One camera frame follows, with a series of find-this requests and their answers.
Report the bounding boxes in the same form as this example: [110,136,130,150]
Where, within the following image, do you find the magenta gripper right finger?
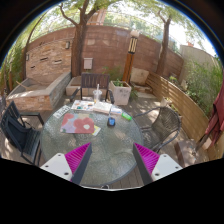
[133,143,182,185]

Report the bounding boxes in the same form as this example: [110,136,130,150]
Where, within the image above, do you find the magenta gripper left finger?
[41,143,92,185]

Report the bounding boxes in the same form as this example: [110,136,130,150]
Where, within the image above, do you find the black and blue mouse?
[107,117,116,127]

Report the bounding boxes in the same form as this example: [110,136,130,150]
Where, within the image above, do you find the floral red mouse pad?
[60,113,94,134]

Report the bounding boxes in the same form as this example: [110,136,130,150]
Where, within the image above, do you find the yellow paper sheet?
[92,125,101,136]

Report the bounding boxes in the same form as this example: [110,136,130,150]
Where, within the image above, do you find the wicker chair at right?
[134,106,181,153]

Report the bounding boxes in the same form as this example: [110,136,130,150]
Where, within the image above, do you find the black chair at left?
[0,102,44,166]

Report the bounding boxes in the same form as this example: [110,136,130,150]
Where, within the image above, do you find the round glass patio table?
[41,109,143,186]

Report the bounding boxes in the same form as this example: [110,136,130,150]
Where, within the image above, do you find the white patterned card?
[53,105,70,119]

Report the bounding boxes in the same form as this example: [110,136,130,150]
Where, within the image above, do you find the green bottle lying down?
[121,112,132,121]

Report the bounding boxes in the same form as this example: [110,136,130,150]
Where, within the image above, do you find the wooden slat fence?
[145,71,224,161]

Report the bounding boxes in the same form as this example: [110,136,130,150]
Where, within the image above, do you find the stack of white books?
[93,102,112,114]

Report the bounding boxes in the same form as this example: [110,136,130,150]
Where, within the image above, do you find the clear plastic cup with straw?
[93,88,102,103]

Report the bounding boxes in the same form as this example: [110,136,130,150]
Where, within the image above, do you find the stone raised planter bed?
[6,72,71,111]

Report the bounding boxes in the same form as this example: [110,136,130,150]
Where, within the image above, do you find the white square planter box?
[109,81,131,105]

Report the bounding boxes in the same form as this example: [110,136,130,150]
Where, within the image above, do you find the dark wooden slat chair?
[69,73,115,103]

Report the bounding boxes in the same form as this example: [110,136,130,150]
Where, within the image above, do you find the tree trunk at right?
[156,9,172,76]

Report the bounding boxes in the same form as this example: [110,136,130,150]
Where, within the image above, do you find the tree trunk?
[59,0,100,77]
[156,9,172,76]

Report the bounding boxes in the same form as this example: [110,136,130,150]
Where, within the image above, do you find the tree trunk at centre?
[59,0,100,77]

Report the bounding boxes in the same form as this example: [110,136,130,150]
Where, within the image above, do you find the grey wall utility box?
[84,58,93,70]

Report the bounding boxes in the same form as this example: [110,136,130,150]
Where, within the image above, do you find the wooden garden lamp post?
[122,30,139,82]

